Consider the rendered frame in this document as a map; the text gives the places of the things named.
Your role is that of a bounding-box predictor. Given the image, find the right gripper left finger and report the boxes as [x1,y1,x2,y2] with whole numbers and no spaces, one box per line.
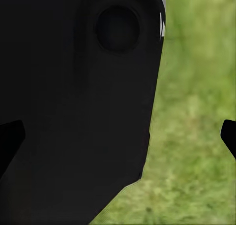
[0,120,26,179]

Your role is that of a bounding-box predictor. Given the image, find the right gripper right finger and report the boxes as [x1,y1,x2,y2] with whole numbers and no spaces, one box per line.
[220,120,236,159]

